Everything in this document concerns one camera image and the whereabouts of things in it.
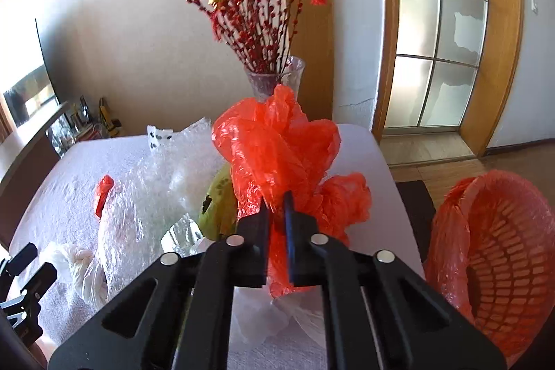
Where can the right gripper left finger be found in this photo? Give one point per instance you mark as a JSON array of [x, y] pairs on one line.
[[176, 314]]

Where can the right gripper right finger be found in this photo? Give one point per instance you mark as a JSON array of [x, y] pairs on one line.
[[380, 314]]

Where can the white plastic bag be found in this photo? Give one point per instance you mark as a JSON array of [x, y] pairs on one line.
[[79, 269]]

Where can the green paw print bag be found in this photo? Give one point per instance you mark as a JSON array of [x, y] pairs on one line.
[[218, 215]]

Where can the small orange plastic bag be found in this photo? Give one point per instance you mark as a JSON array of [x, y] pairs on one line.
[[103, 189]]

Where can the bubble wrap sheet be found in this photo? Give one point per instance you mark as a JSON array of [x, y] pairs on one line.
[[154, 208]]

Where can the clear plastic bag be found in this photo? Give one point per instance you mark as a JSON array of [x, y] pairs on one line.
[[256, 315]]

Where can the dark tv cabinet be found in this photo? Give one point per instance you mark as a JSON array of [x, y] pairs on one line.
[[27, 157]]

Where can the red lined waste basket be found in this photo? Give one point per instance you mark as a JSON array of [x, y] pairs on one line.
[[491, 255]]

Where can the clutter on floor by cabinet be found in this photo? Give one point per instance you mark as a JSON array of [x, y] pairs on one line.
[[80, 124]]

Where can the television screen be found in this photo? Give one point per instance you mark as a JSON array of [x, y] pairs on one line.
[[26, 85]]

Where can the white black spotted wrapper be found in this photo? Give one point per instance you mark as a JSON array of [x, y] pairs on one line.
[[156, 137]]

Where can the glass vase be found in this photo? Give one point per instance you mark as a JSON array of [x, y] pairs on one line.
[[264, 84]]

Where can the frosted glass sliding door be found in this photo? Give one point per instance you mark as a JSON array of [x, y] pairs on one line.
[[438, 54]]

